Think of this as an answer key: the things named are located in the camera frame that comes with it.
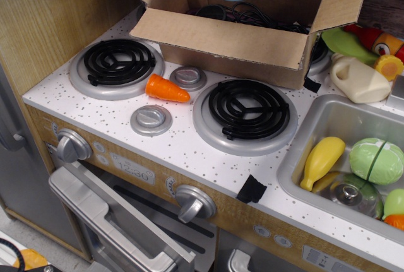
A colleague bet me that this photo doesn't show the red toy ketchup bottle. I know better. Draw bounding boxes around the red toy ketchup bottle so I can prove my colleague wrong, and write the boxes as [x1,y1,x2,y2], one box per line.
[343,24,403,61]

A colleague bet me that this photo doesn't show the rear right stove burner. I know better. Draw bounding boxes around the rear right stove burner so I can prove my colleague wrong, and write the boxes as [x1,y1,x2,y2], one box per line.
[307,37,332,77]

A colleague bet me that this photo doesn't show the right black stove burner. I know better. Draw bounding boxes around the right black stove burner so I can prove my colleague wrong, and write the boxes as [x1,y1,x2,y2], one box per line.
[193,79,298,157]

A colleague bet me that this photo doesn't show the brown cardboard box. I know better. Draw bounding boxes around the brown cardboard box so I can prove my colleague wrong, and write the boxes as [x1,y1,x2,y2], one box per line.
[131,0,363,89]

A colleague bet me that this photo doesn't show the grey oven door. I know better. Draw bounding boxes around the grey oven door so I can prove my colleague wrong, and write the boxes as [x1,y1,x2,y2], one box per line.
[49,162,217,271]

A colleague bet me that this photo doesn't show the black tape piece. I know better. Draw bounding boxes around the black tape piece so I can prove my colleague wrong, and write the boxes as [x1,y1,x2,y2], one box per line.
[236,175,267,203]

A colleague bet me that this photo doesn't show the orange object on floor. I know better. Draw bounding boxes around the orange object on floor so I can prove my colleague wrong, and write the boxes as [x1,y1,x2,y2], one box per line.
[20,249,48,271]

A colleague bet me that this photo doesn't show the yellow toy squash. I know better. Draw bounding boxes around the yellow toy squash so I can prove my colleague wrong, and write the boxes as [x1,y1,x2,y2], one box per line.
[300,136,345,191]

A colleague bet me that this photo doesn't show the orange toy in sink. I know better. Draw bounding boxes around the orange toy in sink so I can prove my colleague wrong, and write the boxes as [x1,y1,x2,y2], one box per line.
[384,214,404,231]

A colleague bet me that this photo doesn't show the left grey stove knob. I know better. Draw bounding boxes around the left grey stove knob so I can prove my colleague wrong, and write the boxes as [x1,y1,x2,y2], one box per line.
[57,128,93,163]

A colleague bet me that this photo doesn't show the cream toy milk jug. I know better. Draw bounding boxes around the cream toy milk jug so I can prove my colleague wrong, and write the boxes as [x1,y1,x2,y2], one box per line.
[330,53,391,103]

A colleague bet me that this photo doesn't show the front grey burner cap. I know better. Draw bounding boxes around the front grey burner cap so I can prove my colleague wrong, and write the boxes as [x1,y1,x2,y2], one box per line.
[130,105,173,136]

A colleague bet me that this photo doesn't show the left black stove burner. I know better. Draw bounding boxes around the left black stove burner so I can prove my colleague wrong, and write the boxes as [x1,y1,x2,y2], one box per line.
[69,38,165,101]

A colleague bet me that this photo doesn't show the grey stove knob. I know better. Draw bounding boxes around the grey stove knob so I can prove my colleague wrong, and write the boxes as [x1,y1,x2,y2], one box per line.
[57,128,93,163]
[175,184,217,223]

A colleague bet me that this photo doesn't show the green toy cabbage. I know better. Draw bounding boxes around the green toy cabbage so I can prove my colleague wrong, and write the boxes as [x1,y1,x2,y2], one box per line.
[349,138,403,186]

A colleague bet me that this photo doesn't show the orange toy carrot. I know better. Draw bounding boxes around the orange toy carrot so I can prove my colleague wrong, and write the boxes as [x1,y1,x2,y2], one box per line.
[145,74,191,103]

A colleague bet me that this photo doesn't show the black stove burner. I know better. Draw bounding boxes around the black stove burner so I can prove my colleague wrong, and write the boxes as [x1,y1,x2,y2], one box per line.
[69,38,165,101]
[193,79,298,157]

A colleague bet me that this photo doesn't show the rear grey burner cap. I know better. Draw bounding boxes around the rear grey burner cap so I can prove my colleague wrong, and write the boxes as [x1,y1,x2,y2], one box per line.
[169,66,207,92]

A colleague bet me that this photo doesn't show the black tape on box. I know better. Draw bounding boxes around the black tape on box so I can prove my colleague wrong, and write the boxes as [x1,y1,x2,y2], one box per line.
[304,76,321,93]

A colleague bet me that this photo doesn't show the right grey stove knob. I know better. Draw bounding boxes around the right grey stove knob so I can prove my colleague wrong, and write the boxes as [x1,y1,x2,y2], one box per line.
[175,184,217,223]

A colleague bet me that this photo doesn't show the yellow toy corn piece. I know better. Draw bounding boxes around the yellow toy corn piece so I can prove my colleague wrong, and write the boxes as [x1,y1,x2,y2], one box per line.
[374,55,403,81]

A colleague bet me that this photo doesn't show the grey burner cap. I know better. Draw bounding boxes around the grey burner cap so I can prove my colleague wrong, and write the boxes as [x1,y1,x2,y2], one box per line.
[130,105,173,136]
[169,66,207,92]

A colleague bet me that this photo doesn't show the green plastic plate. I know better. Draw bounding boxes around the green plastic plate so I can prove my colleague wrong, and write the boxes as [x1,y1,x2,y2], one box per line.
[321,28,379,66]

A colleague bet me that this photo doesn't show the grey refrigerator door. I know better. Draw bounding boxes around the grey refrigerator door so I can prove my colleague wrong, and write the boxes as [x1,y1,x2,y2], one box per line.
[1,70,81,250]

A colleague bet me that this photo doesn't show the grey dishwasher handle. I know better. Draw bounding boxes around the grey dishwasher handle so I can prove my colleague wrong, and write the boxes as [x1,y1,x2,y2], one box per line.
[227,249,252,272]

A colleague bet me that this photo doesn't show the black braided cable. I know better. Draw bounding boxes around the black braided cable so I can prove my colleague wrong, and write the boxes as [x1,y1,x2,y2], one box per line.
[0,238,26,269]

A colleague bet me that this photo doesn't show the steel sink basin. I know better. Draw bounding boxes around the steel sink basin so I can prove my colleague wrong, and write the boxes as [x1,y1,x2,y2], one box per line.
[278,95,403,237]

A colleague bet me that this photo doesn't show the light green toy pear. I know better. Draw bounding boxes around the light green toy pear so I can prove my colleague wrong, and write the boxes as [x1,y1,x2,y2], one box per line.
[383,189,403,220]

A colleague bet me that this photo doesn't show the oven clock display panel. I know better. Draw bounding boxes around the oven clock display panel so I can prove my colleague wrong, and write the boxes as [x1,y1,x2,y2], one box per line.
[110,153,156,186]

